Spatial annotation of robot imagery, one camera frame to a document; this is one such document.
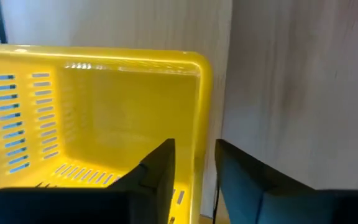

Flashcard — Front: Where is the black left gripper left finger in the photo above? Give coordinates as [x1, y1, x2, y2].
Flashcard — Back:
[0, 139, 176, 224]

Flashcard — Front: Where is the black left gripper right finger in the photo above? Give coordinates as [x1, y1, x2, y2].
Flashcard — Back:
[214, 139, 358, 224]

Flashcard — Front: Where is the yellow plastic slotted basket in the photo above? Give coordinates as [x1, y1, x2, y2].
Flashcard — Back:
[0, 43, 213, 224]

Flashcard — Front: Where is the black floor tape strip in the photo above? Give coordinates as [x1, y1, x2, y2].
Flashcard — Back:
[0, 0, 8, 44]

